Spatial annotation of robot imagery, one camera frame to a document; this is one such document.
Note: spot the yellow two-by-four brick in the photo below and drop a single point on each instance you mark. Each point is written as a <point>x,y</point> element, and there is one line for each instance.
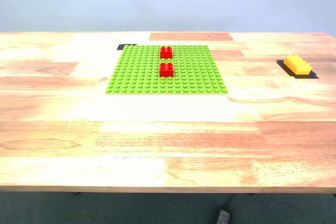
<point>296,65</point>

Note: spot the red two-by-two brick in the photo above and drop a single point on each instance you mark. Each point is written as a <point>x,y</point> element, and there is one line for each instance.
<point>166,53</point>
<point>166,71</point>

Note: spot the green studded baseplate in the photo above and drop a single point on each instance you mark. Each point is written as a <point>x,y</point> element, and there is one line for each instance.
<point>139,77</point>

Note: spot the short black tape strip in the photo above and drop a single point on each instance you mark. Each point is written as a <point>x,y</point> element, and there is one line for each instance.
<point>121,47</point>

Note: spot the dark table foot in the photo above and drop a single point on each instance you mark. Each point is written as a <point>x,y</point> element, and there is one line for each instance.
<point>251,193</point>

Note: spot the grey power adapter box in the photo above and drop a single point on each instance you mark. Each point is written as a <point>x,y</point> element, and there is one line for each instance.
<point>223,217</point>

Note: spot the black tape rectangle outline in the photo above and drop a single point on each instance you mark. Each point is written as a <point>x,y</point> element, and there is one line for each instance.
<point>313,76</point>

